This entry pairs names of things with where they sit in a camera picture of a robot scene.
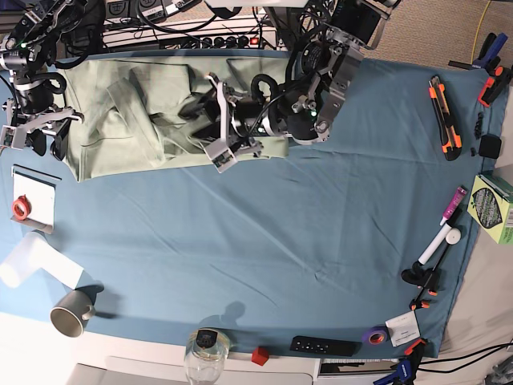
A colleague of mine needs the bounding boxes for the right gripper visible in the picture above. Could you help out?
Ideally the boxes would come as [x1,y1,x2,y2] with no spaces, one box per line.
[1,86,83,161]

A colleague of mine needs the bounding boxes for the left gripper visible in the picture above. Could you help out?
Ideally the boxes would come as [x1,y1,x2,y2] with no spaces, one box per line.
[178,72,264,173]

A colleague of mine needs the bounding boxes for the light green T-shirt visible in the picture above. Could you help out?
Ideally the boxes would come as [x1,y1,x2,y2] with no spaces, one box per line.
[59,56,286,182]

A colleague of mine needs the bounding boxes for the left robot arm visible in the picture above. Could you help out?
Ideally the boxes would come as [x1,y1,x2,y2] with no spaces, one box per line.
[179,1,398,172]

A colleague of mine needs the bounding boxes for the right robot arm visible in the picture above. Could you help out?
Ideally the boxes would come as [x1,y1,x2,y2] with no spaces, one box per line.
[1,1,87,161]

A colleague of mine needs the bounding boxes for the white notepad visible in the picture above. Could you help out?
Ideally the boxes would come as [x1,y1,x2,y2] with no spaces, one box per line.
[11,164,61,234]

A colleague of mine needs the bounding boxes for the red tape roll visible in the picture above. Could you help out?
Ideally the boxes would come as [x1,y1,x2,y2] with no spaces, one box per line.
[11,195,31,221]

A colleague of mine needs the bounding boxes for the black power strip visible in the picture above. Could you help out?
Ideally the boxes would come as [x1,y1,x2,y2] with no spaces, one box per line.
[159,34,278,51]

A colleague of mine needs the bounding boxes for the grey mug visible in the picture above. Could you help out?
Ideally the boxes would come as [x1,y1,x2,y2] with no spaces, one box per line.
[50,290,95,338]

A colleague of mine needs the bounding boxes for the blue table cloth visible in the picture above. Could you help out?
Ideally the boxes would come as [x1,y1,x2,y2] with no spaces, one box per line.
[1,59,508,355]

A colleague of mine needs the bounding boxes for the clear glass jar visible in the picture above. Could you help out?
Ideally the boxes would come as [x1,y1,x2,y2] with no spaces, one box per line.
[184,328,232,384]

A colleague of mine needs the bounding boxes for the black remote control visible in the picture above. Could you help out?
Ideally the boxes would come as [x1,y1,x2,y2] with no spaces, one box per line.
[289,336,360,357]

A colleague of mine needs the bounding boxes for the red cube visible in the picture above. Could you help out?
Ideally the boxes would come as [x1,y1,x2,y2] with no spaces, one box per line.
[251,346,269,367]

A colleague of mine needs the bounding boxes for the orange black utility knife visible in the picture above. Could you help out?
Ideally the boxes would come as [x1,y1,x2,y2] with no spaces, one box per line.
[429,75,463,161]

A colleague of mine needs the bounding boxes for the white marker pen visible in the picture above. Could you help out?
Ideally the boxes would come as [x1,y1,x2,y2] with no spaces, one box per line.
[418,208,463,265]

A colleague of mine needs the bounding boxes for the purple tube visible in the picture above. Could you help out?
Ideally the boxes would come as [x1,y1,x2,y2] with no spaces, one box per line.
[439,186,467,226]

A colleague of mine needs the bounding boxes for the black orange clamp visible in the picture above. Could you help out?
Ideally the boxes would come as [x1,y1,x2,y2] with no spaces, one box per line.
[401,240,458,310]

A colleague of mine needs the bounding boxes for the small black screws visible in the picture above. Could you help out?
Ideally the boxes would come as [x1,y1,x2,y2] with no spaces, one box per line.
[471,112,484,156]

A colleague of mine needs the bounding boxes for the white round cap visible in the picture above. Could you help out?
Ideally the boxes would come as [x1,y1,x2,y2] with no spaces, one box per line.
[445,228,461,245]

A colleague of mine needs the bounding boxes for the purple tape roll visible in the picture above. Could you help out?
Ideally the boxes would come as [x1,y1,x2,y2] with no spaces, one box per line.
[362,325,389,346]

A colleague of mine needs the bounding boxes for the black square box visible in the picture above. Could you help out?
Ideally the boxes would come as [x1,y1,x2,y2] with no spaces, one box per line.
[479,134,502,160]

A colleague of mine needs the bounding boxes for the white paper card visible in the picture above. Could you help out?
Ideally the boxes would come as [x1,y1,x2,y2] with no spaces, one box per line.
[386,310,420,347]

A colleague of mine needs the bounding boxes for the green cardboard box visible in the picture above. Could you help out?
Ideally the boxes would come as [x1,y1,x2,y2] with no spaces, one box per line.
[467,172,513,245]

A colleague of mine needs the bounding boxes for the blue orange clamp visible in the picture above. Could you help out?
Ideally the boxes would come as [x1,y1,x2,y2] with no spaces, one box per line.
[448,33,512,107]

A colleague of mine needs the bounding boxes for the blue black clamp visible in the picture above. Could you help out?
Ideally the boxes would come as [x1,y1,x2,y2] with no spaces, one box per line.
[373,338,427,385]

